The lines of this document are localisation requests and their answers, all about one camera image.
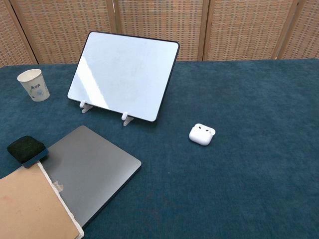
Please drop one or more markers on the black blue eraser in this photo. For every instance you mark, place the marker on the black blue eraser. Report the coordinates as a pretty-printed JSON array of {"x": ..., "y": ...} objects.
[{"x": 25, "y": 148}]

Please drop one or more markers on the white rectangular board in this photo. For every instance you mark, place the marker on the white rectangular board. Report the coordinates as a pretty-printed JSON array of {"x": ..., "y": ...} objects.
[{"x": 119, "y": 74}]

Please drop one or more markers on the white plastic stand foot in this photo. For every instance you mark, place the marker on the white plastic stand foot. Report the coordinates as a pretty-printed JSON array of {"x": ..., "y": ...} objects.
[
  {"x": 84, "y": 107},
  {"x": 127, "y": 120}
]

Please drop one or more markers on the white earbuds charging case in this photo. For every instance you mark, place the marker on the white earbuds charging case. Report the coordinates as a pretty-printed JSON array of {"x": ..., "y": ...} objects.
[{"x": 199, "y": 137}]

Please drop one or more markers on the grey closed laptop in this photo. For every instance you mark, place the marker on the grey closed laptop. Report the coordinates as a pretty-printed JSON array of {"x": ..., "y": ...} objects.
[{"x": 94, "y": 169}]

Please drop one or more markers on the dark teal table cloth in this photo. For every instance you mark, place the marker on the dark teal table cloth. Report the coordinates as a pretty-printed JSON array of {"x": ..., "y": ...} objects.
[{"x": 224, "y": 186}]

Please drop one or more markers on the woven wooden folding screen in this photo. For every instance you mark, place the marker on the woven wooden folding screen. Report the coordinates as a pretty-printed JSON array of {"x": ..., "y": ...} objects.
[{"x": 149, "y": 20}]

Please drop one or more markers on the white paper cup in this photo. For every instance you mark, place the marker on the white paper cup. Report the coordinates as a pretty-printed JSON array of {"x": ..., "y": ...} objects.
[{"x": 35, "y": 87}]

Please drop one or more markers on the brown kraft spiral notebook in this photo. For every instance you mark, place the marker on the brown kraft spiral notebook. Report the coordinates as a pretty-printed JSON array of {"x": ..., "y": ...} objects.
[{"x": 25, "y": 204}]

